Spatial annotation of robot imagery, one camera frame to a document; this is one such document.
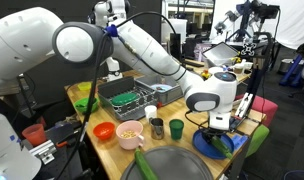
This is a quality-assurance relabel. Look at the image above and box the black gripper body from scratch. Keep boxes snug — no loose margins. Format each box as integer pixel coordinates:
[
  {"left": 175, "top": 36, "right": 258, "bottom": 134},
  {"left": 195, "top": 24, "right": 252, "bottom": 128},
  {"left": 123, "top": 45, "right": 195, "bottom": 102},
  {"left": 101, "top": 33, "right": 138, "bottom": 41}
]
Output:
[{"left": 201, "top": 127, "right": 228, "bottom": 142}]

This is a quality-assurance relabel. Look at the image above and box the long green zucchini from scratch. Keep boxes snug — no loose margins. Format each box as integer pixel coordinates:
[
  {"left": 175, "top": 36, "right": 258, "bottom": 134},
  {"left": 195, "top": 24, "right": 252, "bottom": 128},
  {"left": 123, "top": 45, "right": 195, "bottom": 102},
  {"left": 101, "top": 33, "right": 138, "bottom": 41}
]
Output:
[
  {"left": 134, "top": 147, "right": 159, "bottom": 180},
  {"left": 210, "top": 135, "right": 234, "bottom": 161}
]

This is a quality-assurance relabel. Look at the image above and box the dark blue plate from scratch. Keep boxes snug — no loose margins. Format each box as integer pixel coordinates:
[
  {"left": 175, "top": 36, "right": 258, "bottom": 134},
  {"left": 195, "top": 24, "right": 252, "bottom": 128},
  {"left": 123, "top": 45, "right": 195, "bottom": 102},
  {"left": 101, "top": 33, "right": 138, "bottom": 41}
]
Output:
[{"left": 191, "top": 128, "right": 236, "bottom": 161}]

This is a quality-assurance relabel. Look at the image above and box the pale blue plate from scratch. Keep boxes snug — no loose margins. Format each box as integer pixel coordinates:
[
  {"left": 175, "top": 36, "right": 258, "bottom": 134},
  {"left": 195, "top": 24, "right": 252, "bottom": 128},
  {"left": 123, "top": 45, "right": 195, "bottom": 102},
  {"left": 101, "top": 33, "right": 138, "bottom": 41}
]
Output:
[{"left": 149, "top": 83, "right": 174, "bottom": 94}]

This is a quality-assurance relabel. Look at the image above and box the green plate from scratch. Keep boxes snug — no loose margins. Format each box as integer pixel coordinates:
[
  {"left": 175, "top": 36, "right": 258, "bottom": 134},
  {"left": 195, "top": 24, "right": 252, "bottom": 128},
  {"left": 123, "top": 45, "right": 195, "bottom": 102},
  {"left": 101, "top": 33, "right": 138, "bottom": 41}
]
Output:
[{"left": 110, "top": 92, "right": 140, "bottom": 107}]

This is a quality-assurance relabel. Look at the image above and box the green plastic cup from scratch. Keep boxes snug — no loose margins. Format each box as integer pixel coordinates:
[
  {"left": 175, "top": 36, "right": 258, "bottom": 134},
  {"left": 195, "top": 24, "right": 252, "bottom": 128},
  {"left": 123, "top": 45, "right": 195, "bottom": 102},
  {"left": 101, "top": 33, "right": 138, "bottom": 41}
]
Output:
[{"left": 168, "top": 118, "right": 186, "bottom": 141}]

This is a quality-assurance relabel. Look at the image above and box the green stool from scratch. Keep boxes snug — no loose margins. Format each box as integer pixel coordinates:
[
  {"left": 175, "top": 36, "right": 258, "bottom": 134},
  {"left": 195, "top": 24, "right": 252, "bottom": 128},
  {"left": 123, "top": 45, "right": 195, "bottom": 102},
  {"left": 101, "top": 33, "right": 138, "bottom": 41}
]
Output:
[{"left": 245, "top": 124, "right": 271, "bottom": 159}]

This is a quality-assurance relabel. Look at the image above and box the metal cup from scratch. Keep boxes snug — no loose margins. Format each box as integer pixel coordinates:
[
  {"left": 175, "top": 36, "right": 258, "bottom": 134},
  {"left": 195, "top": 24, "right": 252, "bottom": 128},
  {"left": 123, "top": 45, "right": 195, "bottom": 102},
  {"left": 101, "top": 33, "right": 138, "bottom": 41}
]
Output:
[{"left": 148, "top": 116, "right": 166, "bottom": 141}]

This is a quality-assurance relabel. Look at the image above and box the red stool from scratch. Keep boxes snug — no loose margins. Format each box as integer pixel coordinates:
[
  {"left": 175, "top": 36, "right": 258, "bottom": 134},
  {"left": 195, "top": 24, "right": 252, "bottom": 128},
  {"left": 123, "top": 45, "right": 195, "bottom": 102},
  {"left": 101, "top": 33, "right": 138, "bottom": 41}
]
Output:
[{"left": 249, "top": 95, "right": 279, "bottom": 128}]

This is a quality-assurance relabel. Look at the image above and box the grey plastic bin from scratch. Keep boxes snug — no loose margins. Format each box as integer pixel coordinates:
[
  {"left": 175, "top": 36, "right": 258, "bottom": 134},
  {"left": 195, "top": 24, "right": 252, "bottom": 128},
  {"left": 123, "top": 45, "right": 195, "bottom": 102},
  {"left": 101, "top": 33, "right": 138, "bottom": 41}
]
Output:
[{"left": 134, "top": 74, "right": 185, "bottom": 107}]

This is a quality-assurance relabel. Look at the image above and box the yellow toy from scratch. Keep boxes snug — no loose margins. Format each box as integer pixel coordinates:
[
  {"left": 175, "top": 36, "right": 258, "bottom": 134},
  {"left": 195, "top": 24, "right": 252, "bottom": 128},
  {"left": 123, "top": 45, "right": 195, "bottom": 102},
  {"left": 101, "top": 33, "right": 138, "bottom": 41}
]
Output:
[{"left": 200, "top": 70, "right": 212, "bottom": 81}]

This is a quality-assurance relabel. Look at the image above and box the wooden desk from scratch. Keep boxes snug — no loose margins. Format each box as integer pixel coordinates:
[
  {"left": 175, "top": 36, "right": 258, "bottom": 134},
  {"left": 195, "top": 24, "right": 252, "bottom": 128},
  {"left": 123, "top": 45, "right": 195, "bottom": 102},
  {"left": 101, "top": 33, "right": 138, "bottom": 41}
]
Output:
[{"left": 181, "top": 61, "right": 253, "bottom": 83}]

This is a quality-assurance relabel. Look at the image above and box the white plastic cup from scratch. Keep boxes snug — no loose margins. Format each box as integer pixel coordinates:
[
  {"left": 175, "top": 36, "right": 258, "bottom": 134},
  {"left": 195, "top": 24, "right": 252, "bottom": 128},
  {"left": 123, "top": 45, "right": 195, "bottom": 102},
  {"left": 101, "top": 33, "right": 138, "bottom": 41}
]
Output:
[{"left": 144, "top": 104, "right": 159, "bottom": 123}]

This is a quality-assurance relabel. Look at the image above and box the pink bowl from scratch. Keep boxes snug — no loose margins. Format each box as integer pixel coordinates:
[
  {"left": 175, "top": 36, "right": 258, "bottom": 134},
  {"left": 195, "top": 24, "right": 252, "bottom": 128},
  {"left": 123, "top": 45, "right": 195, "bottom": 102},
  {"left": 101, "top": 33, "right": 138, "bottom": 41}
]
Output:
[{"left": 115, "top": 119, "right": 146, "bottom": 151}]

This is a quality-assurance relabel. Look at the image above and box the pile of nuts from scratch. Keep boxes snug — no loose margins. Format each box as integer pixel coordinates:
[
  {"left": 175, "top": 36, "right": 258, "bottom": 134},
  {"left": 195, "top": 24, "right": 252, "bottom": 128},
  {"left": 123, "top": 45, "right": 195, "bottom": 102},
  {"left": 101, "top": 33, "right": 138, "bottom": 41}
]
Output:
[{"left": 120, "top": 129, "right": 138, "bottom": 140}]

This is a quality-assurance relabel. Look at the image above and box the clear plastic box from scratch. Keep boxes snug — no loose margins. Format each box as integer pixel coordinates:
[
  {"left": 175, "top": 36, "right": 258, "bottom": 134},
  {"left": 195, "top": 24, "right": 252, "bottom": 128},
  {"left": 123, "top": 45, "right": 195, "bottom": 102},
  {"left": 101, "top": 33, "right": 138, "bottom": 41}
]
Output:
[{"left": 202, "top": 41, "right": 241, "bottom": 67}]

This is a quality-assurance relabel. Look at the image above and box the black computer monitor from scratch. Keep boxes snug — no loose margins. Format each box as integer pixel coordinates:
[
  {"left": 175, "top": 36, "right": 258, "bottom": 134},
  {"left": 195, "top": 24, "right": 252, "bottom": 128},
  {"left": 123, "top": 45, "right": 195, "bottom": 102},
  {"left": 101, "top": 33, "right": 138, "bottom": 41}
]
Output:
[{"left": 169, "top": 32, "right": 184, "bottom": 63}]

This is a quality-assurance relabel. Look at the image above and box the red colander bowl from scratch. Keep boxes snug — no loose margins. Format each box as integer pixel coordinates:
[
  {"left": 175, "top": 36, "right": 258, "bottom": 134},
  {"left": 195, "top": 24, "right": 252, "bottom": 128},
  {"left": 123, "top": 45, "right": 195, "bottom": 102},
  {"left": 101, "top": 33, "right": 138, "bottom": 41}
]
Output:
[{"left": 92, "top": 121, "right": 117, "bottom": 141}]

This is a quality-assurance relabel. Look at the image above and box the grey dish drying rack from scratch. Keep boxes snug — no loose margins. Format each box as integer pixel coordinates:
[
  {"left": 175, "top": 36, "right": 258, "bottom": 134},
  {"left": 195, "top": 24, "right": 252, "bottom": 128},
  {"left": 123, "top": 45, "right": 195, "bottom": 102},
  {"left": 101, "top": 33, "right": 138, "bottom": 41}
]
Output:
[{"left": 97, "top": 75, "right": 160, "bottom": 122}]

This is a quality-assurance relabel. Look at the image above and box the green plastic bowl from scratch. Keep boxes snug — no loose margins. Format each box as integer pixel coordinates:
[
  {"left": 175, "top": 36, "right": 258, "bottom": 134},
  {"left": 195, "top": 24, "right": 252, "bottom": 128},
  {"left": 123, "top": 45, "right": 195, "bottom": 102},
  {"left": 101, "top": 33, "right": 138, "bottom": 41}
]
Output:
[{"left": 73, "top": 96, "right": 101, "bottom": 115}]

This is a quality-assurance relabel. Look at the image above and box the yellow green cup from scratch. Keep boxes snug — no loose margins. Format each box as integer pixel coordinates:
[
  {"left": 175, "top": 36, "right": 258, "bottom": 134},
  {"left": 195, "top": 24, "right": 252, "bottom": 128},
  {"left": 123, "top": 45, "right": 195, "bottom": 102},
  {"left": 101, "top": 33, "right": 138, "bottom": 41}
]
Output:
[{"left": 76, "top": 81, "right": 93, "bottom": 93}]

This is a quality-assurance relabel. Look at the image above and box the red plastic cup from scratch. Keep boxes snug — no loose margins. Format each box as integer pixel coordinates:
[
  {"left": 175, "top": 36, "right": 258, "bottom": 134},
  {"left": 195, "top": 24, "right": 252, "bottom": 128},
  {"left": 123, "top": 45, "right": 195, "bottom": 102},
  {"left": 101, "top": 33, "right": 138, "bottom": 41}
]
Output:
[{"left": 21, "top": 123, "right": 48, "bottom": 148}]

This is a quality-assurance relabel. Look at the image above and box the white rounded housing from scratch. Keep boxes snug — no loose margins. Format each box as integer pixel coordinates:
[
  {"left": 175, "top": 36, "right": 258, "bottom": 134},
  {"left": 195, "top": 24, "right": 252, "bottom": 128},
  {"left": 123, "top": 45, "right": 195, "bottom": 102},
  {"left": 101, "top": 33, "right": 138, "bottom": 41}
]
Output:
[{"left": 0, "top": 111, "right": 43, "bottom": 180}]

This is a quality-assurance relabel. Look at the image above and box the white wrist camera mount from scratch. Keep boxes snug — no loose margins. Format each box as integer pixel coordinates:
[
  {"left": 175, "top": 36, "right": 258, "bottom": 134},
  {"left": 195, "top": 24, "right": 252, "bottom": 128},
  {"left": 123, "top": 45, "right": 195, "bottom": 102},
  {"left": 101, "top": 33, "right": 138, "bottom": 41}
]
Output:
[{"left": 208, "top": 111, "right": 233, "bottom": 132}]

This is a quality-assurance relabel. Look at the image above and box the white black slotted bracket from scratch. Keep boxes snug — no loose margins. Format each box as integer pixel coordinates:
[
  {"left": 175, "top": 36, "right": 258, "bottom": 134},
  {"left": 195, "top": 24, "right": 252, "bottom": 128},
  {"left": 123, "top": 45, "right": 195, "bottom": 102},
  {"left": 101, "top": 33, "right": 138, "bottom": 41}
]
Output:
[{"left": 234, "top": 91, "right": 256, "bottom": 121}]

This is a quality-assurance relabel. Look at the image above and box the black frame post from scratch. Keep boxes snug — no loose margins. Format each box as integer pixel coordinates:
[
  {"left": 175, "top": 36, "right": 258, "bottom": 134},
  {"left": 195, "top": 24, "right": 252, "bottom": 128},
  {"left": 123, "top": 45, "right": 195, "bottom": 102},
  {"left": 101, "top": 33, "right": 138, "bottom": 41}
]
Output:
[{"left": 251, "top": 31, "right": 273, "bottom": 101}]

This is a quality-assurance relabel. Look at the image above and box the thick black cable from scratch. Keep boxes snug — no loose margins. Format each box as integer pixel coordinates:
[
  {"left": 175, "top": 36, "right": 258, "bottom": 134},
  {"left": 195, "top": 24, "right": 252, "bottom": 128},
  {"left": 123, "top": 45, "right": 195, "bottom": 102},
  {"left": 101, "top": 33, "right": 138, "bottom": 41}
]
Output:
[{"left": 56, "top": 29, "right": 110, "bottom": 180}]

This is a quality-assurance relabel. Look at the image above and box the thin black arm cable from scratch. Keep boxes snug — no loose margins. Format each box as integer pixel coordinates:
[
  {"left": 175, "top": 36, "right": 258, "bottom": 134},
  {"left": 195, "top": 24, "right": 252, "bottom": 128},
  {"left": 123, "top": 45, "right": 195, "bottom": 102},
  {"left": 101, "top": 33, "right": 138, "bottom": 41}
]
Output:
[{"left": 108, "top": 10, "right": 184, "bottom": 77}]

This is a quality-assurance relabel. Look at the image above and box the orange handled tool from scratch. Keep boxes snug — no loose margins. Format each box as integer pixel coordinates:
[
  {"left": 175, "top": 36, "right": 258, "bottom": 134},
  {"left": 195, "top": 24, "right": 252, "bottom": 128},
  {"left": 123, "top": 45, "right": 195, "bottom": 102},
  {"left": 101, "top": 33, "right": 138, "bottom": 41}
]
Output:
[{"left": 54, "top": 139, "right": 73, "bottom": 149}]

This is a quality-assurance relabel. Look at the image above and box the silver metal bracket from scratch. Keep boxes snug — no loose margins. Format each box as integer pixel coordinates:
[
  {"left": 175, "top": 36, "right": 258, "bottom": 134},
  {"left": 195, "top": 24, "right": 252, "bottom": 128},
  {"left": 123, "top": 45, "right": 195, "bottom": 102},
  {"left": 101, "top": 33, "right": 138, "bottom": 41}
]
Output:
[{"left": 28, "top": 139, "right": 58, "bottom": 161}]

